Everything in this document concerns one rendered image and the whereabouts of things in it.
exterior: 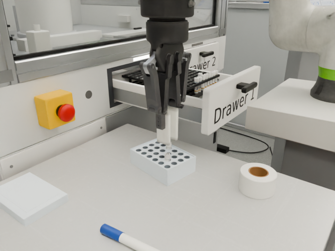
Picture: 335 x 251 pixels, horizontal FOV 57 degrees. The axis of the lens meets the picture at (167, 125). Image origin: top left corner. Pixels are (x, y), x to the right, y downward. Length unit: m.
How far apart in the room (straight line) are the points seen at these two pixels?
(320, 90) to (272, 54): 1.55
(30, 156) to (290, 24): 0.78
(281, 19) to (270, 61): 1.56
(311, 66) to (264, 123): 0.92
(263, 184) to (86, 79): 0.49
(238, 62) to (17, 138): 2.14
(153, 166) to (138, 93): 0.25
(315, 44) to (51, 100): 0.71
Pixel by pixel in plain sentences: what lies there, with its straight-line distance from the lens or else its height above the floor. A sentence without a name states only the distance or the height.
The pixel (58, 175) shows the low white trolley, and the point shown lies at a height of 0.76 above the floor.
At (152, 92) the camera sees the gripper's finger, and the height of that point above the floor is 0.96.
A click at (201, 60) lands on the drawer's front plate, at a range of 1.21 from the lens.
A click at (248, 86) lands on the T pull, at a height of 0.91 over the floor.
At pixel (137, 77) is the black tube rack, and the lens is 0.87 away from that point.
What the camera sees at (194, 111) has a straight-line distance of 0.72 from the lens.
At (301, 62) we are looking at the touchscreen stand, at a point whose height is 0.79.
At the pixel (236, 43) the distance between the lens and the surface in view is 2.63.
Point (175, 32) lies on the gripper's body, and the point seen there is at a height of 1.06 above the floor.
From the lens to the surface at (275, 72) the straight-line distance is 2.54.
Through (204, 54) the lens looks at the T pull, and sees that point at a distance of 1.15.
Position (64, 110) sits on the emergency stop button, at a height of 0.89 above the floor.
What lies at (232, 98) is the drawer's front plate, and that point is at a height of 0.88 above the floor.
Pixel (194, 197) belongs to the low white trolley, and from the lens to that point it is 0.60.
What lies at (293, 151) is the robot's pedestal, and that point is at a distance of 1.02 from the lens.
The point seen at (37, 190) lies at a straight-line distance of 0.64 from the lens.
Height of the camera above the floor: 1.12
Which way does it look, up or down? 24 degrees down
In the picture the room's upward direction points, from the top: straight up
